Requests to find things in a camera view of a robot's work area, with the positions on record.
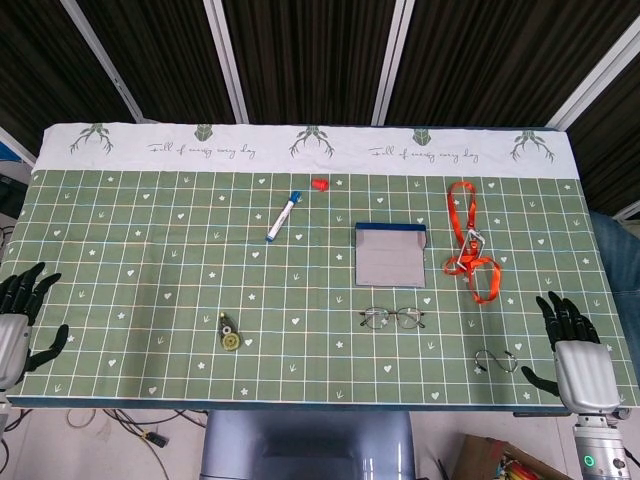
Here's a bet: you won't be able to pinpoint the olive correction tape dispenser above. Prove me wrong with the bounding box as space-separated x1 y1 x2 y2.
217 311 242 354

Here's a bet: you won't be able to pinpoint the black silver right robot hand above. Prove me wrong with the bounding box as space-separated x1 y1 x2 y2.
521 291 626 415

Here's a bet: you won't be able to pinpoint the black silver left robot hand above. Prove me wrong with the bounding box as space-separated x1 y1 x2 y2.
0 262 70 392

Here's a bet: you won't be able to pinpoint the blue jeans leg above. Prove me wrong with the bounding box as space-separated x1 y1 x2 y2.
589 209 640 296

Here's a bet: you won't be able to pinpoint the white partition post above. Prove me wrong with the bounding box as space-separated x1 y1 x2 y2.
544 14 640 134
368 0 419 127
202 0 251 125
62 0 149 123

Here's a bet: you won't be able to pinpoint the white blue marker pen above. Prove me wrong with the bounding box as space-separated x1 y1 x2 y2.
264 189 304 245

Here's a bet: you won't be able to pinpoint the green grid tablecloth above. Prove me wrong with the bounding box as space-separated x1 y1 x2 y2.
8 121 640 405

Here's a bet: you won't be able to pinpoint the brown cardboard box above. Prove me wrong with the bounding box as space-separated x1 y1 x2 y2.
449 433 561 480

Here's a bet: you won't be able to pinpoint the thin-framed eyeglasses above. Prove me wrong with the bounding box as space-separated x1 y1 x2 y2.
358 306 428 331

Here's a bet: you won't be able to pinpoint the black cable plug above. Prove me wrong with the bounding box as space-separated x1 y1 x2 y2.
139 429 169 450

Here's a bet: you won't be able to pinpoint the orange lanyard with clip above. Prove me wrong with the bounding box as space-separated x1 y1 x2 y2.
443 180 503 306

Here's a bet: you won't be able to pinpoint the blue glasses case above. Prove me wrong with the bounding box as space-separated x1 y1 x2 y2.
353 222 429 289

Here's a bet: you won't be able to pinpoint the blue-grey robot torso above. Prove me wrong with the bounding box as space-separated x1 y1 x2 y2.
199 409 416 480

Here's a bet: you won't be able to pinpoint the bent metal wire hook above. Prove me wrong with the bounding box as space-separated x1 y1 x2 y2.
473 348 521 375

